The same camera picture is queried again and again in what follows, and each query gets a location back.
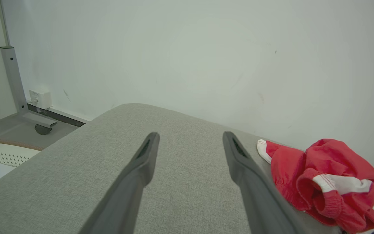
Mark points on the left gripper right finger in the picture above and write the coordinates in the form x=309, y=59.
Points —
x=258, y=195

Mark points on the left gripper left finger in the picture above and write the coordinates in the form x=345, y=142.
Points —
x=131, y=188

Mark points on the red shorts white side patches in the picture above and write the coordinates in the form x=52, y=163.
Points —
x=330, y=169

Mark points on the black caster wheel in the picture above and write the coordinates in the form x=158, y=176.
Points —
x=42, y=130

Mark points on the white perforated laundry basket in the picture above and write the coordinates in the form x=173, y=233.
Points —
x=2, y=156

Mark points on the dark wall baseboard strip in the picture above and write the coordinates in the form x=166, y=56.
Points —
x=63, y=117

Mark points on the white wall socket box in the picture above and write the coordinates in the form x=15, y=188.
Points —
x=41, y=99

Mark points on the grey metal frame post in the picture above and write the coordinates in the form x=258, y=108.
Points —
x=13, y=78

